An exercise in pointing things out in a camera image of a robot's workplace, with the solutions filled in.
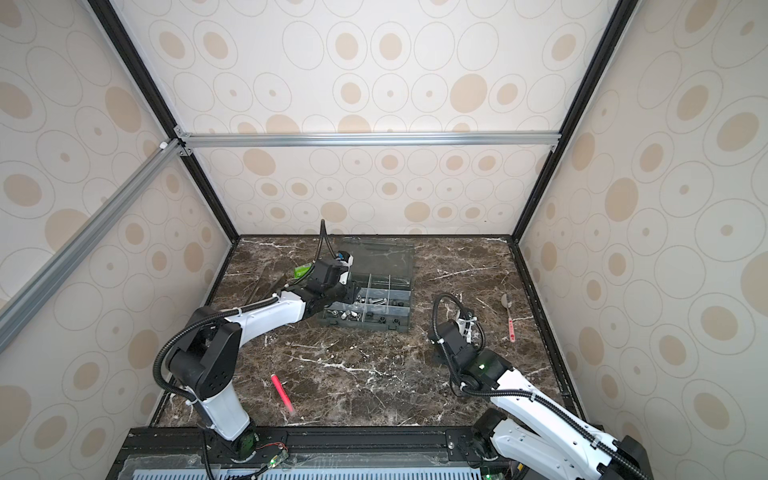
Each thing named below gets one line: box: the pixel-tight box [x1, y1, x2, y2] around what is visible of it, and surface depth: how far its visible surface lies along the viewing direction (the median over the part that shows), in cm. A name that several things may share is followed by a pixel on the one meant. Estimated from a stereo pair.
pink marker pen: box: [270, 374, 295, 415], surface depth 83 cm
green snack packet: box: [293, 263, 312, 279], surface depth 111 cm
